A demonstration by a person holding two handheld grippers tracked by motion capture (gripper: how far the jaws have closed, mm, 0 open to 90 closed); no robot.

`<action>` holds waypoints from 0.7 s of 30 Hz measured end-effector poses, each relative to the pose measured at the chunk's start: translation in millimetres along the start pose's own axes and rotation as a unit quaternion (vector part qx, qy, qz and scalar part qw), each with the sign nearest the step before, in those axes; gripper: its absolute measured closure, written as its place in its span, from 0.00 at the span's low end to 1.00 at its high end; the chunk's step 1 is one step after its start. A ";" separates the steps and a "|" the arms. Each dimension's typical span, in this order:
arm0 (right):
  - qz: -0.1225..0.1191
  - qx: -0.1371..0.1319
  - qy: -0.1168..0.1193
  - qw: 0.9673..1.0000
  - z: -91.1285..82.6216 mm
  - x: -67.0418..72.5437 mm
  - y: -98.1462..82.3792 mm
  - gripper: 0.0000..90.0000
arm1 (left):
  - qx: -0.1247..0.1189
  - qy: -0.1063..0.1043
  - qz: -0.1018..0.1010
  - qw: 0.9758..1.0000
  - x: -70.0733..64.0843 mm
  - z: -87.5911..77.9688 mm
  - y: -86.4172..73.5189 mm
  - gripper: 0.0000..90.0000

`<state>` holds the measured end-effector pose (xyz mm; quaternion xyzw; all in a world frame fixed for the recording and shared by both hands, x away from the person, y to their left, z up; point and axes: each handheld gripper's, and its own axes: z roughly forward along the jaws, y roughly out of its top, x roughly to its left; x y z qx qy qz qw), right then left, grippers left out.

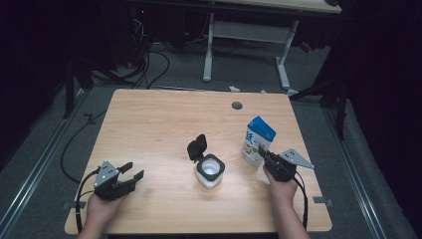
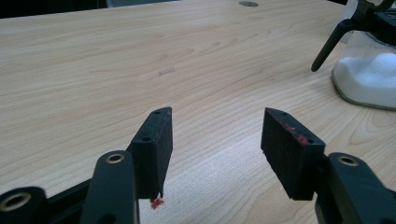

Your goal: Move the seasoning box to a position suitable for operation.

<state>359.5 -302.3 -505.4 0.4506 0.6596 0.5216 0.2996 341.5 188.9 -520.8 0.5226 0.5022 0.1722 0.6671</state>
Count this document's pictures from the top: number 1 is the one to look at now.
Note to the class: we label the black metal stand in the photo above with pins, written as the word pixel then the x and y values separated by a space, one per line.
pixel 69 96
pixel 341 113

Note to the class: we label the person's left hand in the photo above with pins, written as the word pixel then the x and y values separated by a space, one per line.
pixel 101 210

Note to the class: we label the grey tape strip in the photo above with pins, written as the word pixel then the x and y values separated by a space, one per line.
pixel 74 205
pixel 321 200

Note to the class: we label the metal floor rail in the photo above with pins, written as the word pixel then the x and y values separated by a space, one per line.
pixel 357 183
pixel 41 158

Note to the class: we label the blue and white milk carton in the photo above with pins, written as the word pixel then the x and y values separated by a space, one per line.
pixel 255 139

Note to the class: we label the white paper scrap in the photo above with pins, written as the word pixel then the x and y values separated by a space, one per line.
pixel 234 89

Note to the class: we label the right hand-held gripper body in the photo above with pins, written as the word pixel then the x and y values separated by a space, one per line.
pixel 282 169

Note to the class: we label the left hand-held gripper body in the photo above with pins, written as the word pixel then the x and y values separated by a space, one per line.
pixel 107 186

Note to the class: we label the white metal frame desk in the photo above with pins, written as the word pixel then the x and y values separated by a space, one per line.
pixel 249 31

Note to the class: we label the small red object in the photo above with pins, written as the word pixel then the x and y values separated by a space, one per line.
pixel 306 47

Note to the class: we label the person's right hand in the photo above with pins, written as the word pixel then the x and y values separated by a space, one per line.
pixel 283 194

